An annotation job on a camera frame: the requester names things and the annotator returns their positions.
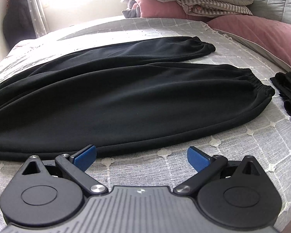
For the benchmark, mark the dark hanging clothes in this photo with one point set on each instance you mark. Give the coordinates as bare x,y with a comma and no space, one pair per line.
17,23

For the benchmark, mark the striped folded blanket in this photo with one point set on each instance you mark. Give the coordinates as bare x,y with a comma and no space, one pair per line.
212,8

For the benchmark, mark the folded black garment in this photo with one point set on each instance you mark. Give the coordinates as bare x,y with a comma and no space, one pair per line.
283,83

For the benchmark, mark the black pants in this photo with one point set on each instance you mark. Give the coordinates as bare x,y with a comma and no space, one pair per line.
124,98

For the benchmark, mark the grey dotted curtain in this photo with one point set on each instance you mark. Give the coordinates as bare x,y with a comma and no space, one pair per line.
38,18

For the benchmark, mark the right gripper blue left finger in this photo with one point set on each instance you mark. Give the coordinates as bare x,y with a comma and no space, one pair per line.
84,158

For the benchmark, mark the pink pillow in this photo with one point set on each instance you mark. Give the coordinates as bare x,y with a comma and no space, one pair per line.
272,39

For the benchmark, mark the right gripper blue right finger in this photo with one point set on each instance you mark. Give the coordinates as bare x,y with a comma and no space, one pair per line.
198,159

